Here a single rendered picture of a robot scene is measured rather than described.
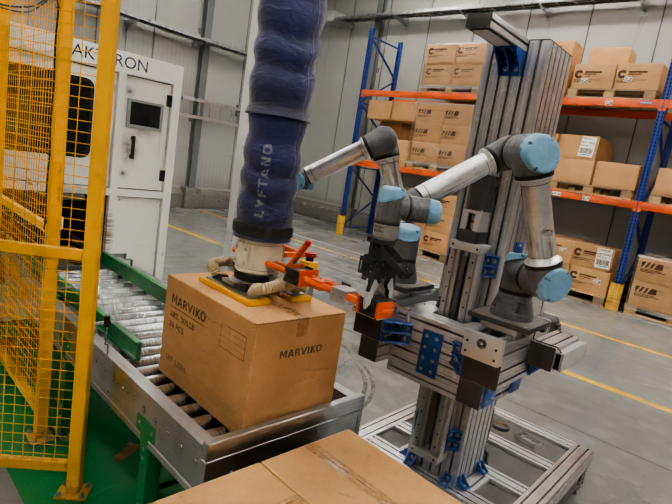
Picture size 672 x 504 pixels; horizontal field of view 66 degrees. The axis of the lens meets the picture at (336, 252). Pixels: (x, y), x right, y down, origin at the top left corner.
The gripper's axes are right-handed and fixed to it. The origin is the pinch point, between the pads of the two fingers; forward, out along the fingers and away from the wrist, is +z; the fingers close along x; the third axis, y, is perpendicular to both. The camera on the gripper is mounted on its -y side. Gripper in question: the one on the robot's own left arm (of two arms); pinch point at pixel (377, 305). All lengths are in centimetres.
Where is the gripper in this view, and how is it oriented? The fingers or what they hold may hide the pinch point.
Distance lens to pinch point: 154.6
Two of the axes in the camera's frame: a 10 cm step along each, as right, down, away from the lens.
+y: -6.8, -2.3, 6.9
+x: -7.1, 0.1, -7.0
